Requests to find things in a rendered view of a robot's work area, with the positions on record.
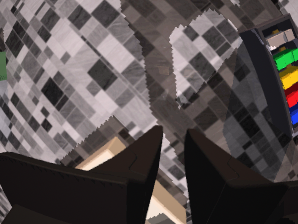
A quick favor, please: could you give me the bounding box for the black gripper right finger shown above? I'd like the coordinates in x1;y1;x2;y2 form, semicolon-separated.
184;128;298;224

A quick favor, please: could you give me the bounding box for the cream shallow tray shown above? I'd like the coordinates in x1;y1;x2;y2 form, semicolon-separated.
76;136;186;224

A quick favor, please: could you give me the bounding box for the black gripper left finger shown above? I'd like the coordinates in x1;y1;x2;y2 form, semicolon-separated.
0;125;162;224

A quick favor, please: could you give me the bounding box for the dark grey fuse block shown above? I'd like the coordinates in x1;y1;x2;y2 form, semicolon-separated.
239;14;298;139

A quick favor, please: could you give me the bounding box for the yellow fuse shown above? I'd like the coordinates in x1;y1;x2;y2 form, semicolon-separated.
279;65;298;89

